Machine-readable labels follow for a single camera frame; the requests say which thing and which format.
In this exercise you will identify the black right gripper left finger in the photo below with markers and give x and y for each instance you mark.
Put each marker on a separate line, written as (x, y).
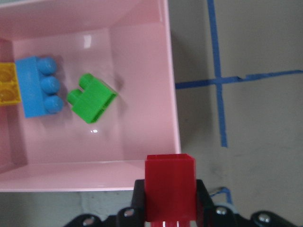
(138, 200)

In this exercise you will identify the yellow toy block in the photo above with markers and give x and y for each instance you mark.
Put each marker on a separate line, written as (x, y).
(9, 87)

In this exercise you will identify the red toy block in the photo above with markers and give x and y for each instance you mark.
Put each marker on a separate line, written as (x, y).
(170, 190)

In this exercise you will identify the pink plastic box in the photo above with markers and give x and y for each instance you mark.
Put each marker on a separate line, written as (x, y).
(125, 43)

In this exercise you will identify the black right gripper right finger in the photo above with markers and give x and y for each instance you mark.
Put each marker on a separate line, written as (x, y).
(204, 203)

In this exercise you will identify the green toy block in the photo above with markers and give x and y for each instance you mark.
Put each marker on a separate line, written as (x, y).
(92, 99)

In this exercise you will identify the blue toy block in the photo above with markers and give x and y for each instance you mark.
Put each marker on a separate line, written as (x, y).
(38, 86)

